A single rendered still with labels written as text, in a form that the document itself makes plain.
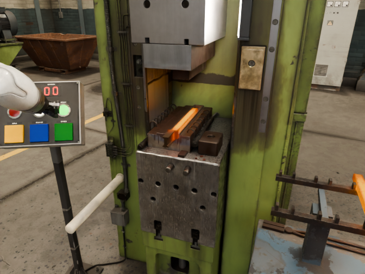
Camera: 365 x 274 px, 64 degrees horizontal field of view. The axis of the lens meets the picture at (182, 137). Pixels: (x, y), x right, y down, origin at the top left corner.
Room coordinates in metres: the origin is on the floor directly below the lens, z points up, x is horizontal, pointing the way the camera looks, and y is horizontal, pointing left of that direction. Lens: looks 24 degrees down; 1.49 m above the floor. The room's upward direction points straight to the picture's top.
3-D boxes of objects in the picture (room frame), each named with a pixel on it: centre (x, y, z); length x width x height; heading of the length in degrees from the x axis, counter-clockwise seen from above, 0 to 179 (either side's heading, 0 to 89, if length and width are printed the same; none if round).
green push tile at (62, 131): (1.14, 0.51, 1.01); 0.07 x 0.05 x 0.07; 97
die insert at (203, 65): (1.39, -0.04, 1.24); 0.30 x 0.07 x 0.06; 162
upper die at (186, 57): (1.36, 0.00, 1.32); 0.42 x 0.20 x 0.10; 162
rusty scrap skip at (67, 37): (7.66, 3.15, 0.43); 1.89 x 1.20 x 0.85; 62
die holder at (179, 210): (1.35, -0.06, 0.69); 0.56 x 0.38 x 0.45; 162
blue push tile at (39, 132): (1.13, 0.61, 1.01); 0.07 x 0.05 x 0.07; 97
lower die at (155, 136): (1.36, 0.00, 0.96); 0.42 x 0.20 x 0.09; 162
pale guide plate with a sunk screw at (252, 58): (1.18, -0.28, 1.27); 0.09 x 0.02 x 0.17; 72
